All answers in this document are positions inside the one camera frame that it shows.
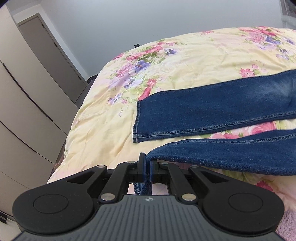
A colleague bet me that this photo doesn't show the blue denim jeans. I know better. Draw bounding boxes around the blue denim jeans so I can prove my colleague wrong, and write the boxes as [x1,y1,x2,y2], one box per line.
[132,70,295,195]

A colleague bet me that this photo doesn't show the beige wardrobe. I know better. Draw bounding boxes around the beige wardrobe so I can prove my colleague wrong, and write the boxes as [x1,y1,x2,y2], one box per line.
[1,6,78,215]

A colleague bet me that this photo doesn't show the grey door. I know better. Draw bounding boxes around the grey door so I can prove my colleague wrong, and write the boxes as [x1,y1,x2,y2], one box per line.
[18,13,87,107]

